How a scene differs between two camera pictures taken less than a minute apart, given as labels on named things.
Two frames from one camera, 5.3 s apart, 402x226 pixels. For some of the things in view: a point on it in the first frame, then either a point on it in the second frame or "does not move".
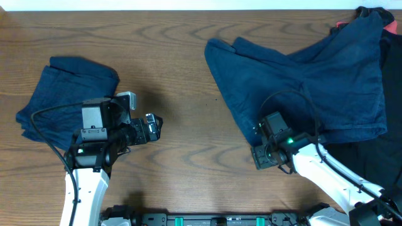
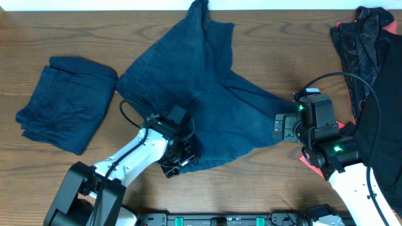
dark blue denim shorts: (333, 90) to (189, 64)
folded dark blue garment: (66, 80) does not move
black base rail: (310, 216) does not move
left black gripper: (146, 129) to (181, 157)
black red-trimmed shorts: (378, 159) does not move
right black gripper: (260, 160) to (290, 121)
